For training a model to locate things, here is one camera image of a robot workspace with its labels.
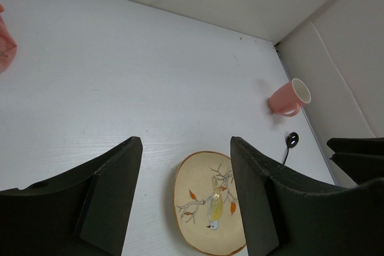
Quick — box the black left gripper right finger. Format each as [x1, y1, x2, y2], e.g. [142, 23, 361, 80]
[230, 137, 383, 255]

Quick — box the black metal spoon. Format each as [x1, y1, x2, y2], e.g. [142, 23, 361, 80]
[283, 132, 299, 165]

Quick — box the checkered orange blue cloth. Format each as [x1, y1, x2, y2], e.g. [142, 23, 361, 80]
[0, 17, 17, 73]

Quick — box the pink ceramic mug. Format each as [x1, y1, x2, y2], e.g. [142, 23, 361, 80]
[268, 78, 311, 117]

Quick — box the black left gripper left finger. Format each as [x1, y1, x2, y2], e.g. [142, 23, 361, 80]
[1, 137, 142, 255]

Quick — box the beige bird pattern plate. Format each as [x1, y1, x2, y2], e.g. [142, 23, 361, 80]
[173, 151, 246, 255]

